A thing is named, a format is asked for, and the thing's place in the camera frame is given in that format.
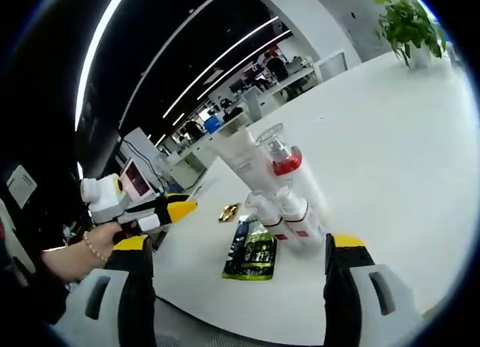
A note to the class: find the small white skincare bottle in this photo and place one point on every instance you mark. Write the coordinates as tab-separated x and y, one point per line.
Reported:
275	227
303	223

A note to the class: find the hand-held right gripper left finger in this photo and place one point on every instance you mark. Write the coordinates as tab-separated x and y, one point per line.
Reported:
127	306

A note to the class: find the long white desk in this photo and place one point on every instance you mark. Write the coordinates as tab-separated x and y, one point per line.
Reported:
187	163

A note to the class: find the white hanging sign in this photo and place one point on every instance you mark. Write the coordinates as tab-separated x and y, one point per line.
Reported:
21	186

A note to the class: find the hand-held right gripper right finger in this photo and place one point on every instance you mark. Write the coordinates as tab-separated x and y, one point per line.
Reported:
348	306

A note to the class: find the white board panel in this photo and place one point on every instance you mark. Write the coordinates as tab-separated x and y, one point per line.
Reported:
140	144

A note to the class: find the potted green plant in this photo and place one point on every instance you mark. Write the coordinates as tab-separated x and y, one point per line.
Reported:
405	21

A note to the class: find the person's left hand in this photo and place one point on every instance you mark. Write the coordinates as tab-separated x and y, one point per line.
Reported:
110	236

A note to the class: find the white red-collared skincare bottle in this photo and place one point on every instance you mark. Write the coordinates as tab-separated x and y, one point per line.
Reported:
307	189

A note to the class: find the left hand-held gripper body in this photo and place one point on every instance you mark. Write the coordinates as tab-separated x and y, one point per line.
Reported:
105	201

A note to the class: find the gold foil skincare sachet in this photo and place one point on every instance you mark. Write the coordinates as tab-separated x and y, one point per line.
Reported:
228	212

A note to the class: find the white skincare tube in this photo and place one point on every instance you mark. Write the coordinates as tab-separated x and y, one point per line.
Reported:
240	163

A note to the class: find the blue box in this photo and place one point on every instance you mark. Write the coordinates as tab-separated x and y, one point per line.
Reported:
212	124

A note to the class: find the computer monitor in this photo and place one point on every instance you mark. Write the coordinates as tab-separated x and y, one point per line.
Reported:
137	180

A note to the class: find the green black skincare sachet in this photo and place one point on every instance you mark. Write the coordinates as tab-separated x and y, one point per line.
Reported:
249	257

